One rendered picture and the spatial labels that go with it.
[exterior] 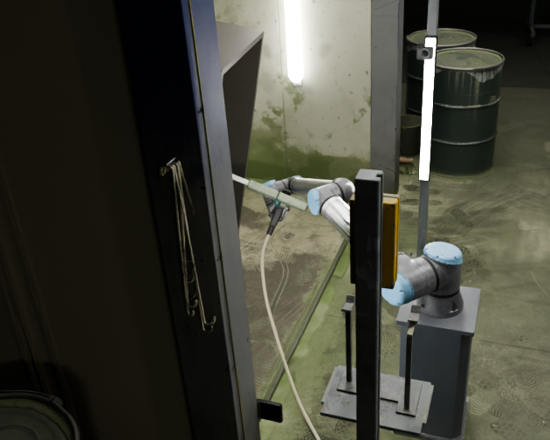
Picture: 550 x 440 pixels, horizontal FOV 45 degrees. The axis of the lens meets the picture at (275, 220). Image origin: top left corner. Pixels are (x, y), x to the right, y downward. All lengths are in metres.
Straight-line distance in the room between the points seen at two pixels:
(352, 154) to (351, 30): 0.90
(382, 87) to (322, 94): 0.44
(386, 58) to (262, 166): 1.30
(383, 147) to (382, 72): 0.56
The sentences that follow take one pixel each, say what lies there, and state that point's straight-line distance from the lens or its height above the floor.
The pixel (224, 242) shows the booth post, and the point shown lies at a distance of 1.99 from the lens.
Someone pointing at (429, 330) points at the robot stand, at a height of 0.61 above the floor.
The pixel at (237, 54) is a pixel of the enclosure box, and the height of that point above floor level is 1.64.
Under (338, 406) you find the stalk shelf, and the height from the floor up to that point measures 0.79.
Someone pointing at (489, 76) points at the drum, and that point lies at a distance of 5.11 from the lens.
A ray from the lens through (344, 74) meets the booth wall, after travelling 4.68.
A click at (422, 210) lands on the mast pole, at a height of 0.40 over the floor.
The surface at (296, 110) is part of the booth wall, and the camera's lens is 4.87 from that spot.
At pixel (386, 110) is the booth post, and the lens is 4.69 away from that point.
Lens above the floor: 2.32
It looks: 29 degrees down
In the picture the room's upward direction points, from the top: 4 degrees counter-clockwise
